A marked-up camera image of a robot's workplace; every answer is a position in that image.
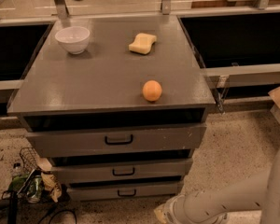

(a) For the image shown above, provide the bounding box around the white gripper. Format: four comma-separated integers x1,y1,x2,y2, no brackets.
154,194,185,224

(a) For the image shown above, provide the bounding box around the grey bottom drawer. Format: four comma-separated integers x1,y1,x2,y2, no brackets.
67,181,183,201

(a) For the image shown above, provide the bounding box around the grey drawer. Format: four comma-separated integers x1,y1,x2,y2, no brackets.
67,181,183,201
26,124,206,158
52,158,192,184

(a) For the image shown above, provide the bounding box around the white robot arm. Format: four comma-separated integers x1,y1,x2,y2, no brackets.
155,149,280,224

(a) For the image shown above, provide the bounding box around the grey middle drawer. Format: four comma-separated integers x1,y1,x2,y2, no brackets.
52,158,192,184

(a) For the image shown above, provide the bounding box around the grey top drawer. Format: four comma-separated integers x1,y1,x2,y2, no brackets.
26,124,206,158

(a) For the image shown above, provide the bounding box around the grey drawer cabinet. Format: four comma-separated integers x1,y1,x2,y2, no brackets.
8,16,214,189

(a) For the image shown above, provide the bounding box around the tan chip bag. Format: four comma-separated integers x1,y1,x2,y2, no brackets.
36,157,62,202

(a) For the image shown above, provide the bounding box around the orange fruit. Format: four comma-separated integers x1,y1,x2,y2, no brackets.
142,80,162,102

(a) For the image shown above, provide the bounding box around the green snack bag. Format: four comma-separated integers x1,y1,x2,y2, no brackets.
7,175,43,203

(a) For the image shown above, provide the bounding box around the plastic water bottle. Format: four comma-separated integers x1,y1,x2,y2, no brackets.
11,162,22,179

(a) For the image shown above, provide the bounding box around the yellow sponge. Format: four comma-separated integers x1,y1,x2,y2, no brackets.
129,33,157,55

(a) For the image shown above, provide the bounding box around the white bowl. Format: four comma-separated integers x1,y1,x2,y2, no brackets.
55,26,91,54

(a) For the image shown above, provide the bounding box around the black cable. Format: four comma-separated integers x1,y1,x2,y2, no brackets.
36,203,77,224

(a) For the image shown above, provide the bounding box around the wire basket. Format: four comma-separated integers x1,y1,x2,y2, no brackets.
20,147,53,203

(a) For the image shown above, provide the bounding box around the metal bracket left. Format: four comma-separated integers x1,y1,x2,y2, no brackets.
54,0,69,20

